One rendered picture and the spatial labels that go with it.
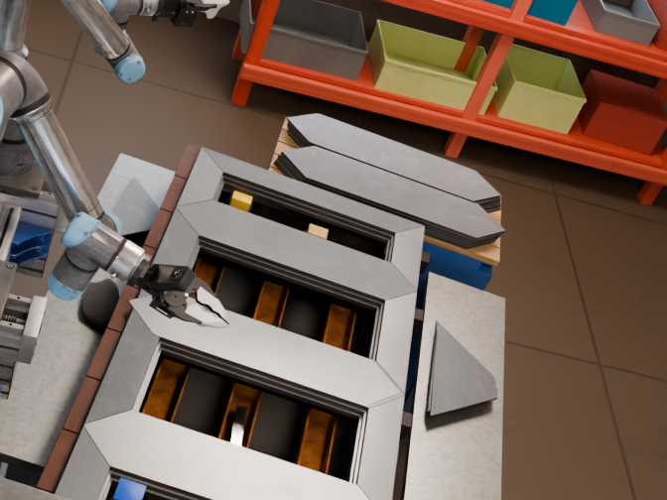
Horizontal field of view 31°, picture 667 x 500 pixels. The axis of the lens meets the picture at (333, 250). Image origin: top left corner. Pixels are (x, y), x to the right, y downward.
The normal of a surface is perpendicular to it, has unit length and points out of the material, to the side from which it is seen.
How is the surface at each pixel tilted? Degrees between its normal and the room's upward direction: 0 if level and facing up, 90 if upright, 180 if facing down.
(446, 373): 0
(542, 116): 90
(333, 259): 0
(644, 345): 0
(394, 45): 90
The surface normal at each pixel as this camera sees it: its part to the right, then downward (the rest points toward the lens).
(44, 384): 0.32, -0.74
